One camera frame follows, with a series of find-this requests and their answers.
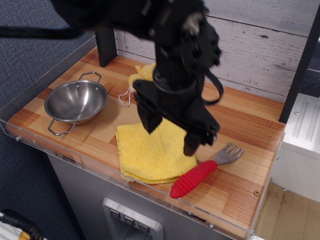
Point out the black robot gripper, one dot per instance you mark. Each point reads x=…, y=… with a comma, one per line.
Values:
x=184, y=107

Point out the red handled metal fork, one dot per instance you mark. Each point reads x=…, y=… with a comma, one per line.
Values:
x=191, y=179

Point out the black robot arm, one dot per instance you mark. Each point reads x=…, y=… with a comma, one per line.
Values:
x=186, y=47

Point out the folded yellow cloth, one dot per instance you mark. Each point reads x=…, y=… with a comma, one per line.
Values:
x=153, y=158

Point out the yellow plush toy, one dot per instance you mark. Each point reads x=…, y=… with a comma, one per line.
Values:
x=142, y=73

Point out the grey toy dispenser panel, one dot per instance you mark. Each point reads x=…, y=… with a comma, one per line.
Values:
x=126, y=223

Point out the white ridged side unit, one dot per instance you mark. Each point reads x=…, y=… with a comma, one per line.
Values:
x=297, y=164

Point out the clear acrylic table guard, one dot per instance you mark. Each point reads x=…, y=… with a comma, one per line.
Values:
x=224, y=205

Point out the black yellow object bottom left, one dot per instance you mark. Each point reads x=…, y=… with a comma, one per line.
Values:
x=14, y=226

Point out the stainless steel two-handled bowl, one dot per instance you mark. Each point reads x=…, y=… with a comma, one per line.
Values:
x=76, y=102

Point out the black left frame post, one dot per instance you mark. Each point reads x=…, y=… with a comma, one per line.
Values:
x=106, y=45

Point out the black frame post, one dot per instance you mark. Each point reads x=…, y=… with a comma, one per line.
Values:
x=302, y=67
x=106, y=45

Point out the black right frame post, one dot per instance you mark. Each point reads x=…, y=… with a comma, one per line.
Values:
x=302, y=67

